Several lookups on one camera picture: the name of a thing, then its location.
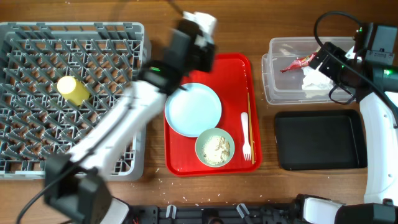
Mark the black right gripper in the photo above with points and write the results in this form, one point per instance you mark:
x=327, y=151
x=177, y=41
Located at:
x=336, y=55

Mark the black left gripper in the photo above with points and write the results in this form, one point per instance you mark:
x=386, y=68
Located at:
x=213, y=57

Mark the white paper napkin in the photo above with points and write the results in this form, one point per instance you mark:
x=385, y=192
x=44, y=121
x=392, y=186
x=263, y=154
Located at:
x=315, y=80

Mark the red snack wrapper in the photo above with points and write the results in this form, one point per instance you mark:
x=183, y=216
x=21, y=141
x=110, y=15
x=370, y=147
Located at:
x=299, y=63

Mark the large light blue plate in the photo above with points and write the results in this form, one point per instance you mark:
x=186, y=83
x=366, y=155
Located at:
x=193, y=109

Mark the green bowl with food scraps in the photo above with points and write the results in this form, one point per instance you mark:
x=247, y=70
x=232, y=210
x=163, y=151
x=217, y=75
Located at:
x=214, y=147

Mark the white plastic fork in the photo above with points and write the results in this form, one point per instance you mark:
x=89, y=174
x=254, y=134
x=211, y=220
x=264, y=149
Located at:
x=245, y=128

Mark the wooden chopstick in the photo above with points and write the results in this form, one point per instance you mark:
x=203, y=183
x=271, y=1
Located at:
x=250, y=131

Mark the yellow plastic cup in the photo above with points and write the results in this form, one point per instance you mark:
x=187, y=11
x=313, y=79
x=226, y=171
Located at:
x=73, y=90

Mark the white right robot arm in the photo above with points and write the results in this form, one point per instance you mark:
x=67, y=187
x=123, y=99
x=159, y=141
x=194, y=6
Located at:
x=370, y=77

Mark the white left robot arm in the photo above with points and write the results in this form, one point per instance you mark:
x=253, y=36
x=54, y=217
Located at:
x=75, y=182

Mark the clear plastic waste bin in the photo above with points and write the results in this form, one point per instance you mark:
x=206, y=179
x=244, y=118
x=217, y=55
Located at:
x=286, y=88

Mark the grey plastic dishwasher rack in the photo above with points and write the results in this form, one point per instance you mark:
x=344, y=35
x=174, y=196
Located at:
x=36, y=120

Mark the red plastic serving tray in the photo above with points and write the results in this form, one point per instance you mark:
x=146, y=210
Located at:
x=231, y=79

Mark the black plastic tray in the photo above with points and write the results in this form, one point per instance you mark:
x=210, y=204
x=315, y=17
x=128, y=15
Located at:
x=316, y=140

